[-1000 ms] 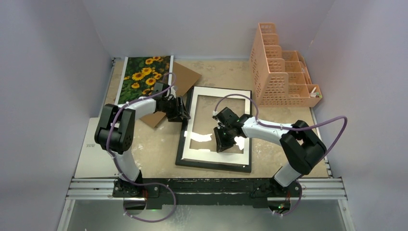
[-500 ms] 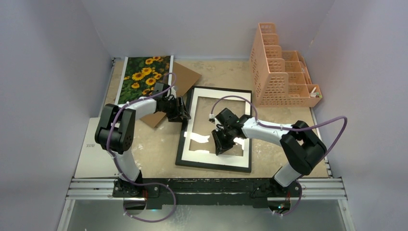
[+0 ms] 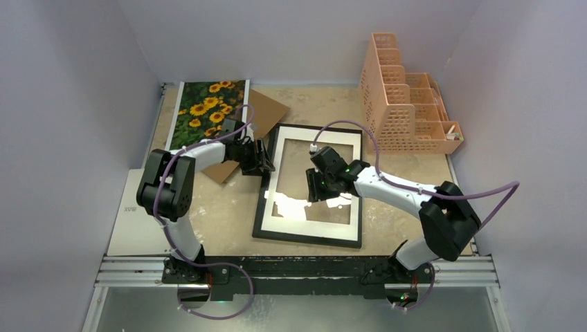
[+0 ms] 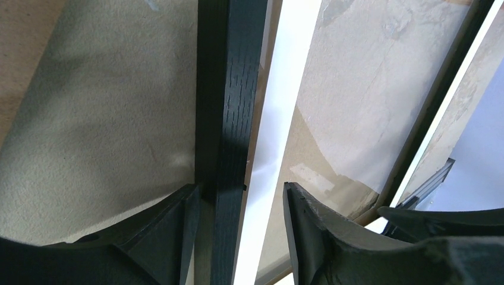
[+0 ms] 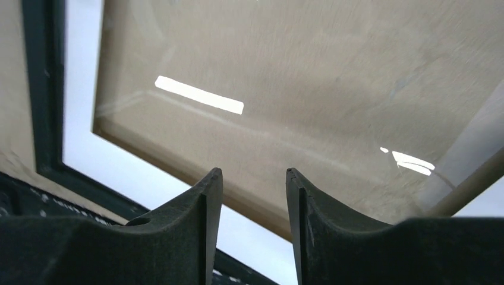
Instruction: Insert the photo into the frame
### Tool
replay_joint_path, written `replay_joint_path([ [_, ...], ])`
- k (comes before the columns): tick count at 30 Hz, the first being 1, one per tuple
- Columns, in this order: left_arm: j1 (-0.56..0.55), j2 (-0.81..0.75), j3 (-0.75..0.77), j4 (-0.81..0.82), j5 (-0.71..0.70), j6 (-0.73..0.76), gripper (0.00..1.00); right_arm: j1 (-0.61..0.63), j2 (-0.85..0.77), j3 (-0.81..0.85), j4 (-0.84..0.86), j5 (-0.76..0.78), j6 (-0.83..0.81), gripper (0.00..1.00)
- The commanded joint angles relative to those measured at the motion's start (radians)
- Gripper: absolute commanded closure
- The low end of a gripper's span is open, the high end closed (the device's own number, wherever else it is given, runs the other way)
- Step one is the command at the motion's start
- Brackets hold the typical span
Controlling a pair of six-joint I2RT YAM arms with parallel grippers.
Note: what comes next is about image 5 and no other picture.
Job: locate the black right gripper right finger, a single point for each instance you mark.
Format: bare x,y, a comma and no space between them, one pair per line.
335,244

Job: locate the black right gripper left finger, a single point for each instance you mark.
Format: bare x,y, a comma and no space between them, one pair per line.
172,244

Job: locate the black picture frame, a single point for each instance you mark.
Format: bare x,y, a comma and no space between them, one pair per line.
44,24

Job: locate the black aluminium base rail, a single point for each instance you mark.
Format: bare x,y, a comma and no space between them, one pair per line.
18,198

